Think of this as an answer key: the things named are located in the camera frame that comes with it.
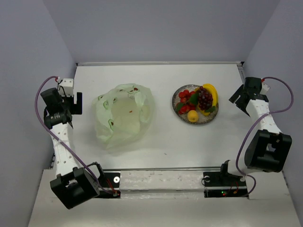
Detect yellow fake banana bunch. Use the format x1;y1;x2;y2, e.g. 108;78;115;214
194;84;218;116

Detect dark red fake cherries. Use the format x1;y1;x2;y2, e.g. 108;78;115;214
198;86;213;111

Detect green printed plastic bag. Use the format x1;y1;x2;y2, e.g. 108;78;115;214
92;83;155;149

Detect red fake fruit bunch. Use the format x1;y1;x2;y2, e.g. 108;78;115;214
176;89;197;115

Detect yellow fake lemon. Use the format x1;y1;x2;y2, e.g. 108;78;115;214
187;110;199;123

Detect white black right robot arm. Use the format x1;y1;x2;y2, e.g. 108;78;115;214
218;77;292;185

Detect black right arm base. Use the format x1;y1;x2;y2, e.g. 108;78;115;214
201;172;248;198

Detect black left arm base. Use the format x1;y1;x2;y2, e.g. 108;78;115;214
97;171;121;199

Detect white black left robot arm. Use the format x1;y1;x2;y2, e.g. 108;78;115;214
40;86;105;209

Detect speckled grey round plate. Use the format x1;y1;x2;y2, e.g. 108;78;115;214
171;84;219;125

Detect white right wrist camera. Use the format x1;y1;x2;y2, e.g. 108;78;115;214
260;79;270;95

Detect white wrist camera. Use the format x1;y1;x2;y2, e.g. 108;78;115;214
260;79;270;95
57;77;74;97

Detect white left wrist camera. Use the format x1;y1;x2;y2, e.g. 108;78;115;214
57;77;74;97

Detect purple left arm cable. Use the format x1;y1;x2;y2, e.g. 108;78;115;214
35;76;114;196

